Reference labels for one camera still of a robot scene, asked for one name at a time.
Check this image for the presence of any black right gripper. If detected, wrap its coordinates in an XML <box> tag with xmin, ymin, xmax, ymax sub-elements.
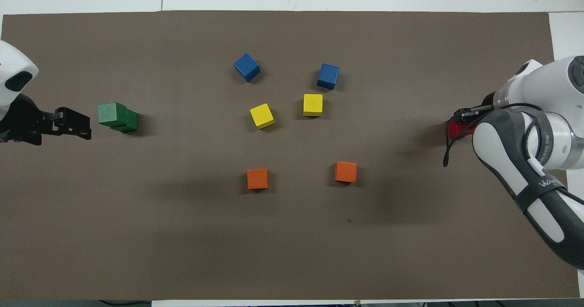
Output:
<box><xmin>453</xmin><ymin>93</ymin><xmax>497</xmax><ymax>124</ymax></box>

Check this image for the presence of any green wooden block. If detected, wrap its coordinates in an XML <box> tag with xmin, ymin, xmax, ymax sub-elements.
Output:
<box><xmin>98</xmin><ymin>102</ymin><xmax>128</xmax><ymax>127</ymax></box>
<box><xmin>112</xmin><ymin>109</ymin><xmax>138</xmax><ymax>133</ymax></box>

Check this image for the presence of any brown table mat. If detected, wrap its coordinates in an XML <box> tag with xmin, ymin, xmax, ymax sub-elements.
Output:
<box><xmin>0</xmin><ymin>10</ymin><xmax>580</xmax><ymax>301</ymax></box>

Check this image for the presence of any yellow wooden block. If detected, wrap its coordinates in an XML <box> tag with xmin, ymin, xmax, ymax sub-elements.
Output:
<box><xmin>303</xmin><ymin>94</ymin><xmax>323</xmax><ymax>117</ymax></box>
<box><xmin>250</xmin><ymin>103</ymin><xmax>276</xmax><ymax>130</ymax></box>

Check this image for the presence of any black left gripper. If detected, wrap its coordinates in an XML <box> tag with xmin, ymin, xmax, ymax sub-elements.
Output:
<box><xmin>0</xmin><ymin>94</ymin><xmax>93</xmax><ymax>146</ymax></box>

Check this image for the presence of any orange wooden block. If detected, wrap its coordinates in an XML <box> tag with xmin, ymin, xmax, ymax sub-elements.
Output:
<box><xmin>334</xmin><ymin>161</ymin><xmax>358</xmax><ymax>183</ymax></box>
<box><xmin>247</xmin><ymin>169</ymin><xmax>269</xmax><ymax>190</ymax></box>

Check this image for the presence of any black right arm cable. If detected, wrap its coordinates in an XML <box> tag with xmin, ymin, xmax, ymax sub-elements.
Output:
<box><xmin>443</xmin><ymin>103</ymin><xmax>580</xmax><ymax>193</ymax></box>

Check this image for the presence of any blue wooden block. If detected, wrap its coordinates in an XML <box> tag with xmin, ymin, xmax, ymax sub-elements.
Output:
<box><xmin>317</xmin><ymin>63</ymin><xmax>341</xmax><ymax>90</ymax></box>
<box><xmin>234</xmin><ymin>53</ymin><xmax>261</xmax><ymax>83</ymax></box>

